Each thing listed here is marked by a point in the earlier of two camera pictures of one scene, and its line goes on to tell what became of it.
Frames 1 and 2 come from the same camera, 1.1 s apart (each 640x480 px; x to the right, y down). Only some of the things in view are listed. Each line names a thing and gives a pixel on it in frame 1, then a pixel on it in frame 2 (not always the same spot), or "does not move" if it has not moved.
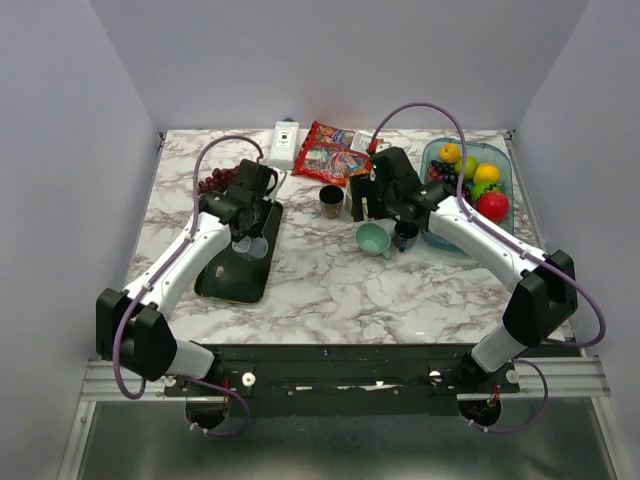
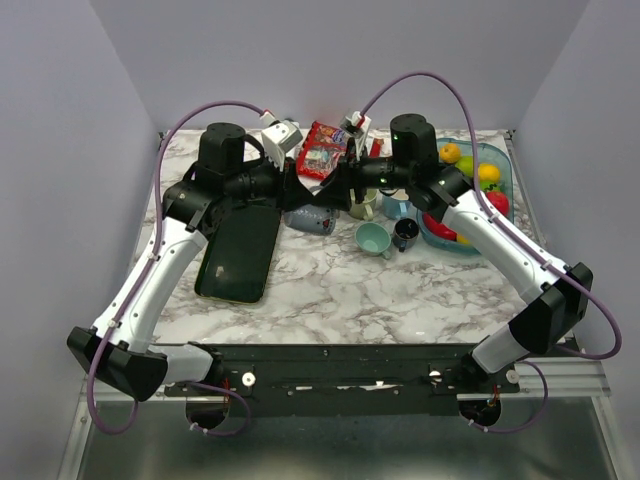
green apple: [480, 188] does not move
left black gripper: [253, 232] → [289, 190]
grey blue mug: [255, 248] → [312, 218]
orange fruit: [450, 153] does not move
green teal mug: [373, 238] does not move
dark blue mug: [405, 234] does not move
